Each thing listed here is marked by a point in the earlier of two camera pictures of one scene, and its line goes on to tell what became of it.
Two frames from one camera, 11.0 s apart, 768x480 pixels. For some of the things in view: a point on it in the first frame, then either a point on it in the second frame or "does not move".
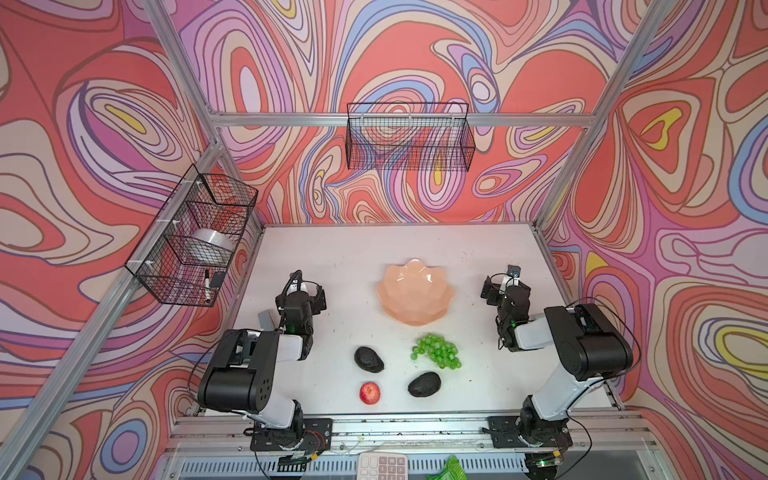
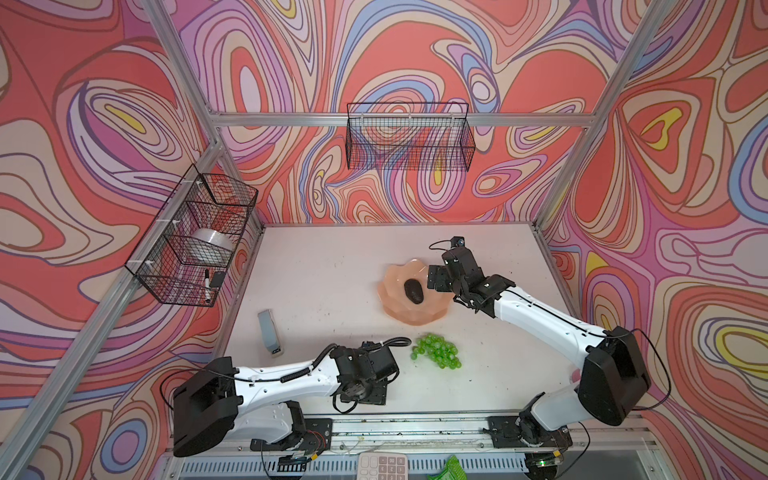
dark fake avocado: [425, 384] -> [414, 290]
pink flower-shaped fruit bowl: [414, 293] does not move
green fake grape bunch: [438, 350] does not move
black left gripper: [316, 302] -> [379, 398]
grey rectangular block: [266, 321] does not move
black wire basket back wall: [434, 137] does not move
